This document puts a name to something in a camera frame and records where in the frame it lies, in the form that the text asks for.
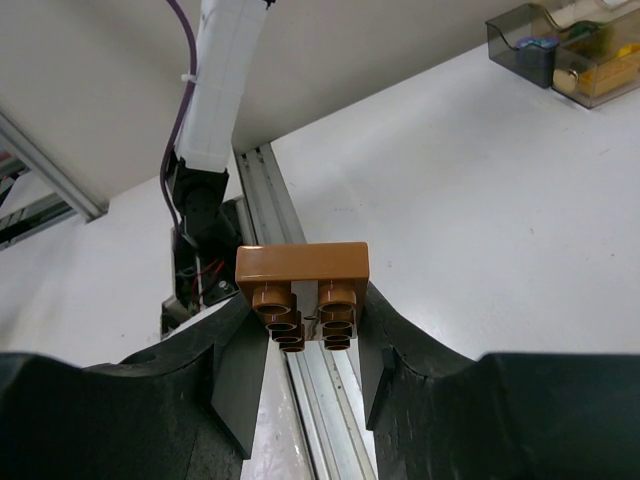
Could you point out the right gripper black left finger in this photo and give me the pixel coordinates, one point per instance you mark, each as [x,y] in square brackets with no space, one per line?
[185,408]

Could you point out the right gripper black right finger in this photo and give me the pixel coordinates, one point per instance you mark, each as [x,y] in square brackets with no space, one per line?
[436,414]

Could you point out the brown lego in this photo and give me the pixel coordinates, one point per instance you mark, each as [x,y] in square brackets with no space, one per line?
[306,293]

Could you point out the purple round lego piece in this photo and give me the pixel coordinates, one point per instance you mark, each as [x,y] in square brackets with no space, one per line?
[544,43]

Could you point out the yellow green lego stack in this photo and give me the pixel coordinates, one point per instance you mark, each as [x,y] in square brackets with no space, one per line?
[607,77]

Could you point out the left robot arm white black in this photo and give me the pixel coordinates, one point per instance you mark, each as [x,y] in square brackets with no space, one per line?
[194,172]

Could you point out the small tan lego piece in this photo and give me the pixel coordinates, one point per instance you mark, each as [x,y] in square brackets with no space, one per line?
[566,81]

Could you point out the clear tall container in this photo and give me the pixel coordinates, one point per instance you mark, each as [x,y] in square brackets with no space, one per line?
[598,61]

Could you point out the grey tinted container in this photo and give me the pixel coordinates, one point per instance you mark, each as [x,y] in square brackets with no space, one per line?
[505,29]

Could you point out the aluminium front rail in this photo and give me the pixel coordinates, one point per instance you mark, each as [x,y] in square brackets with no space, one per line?
[322,382]

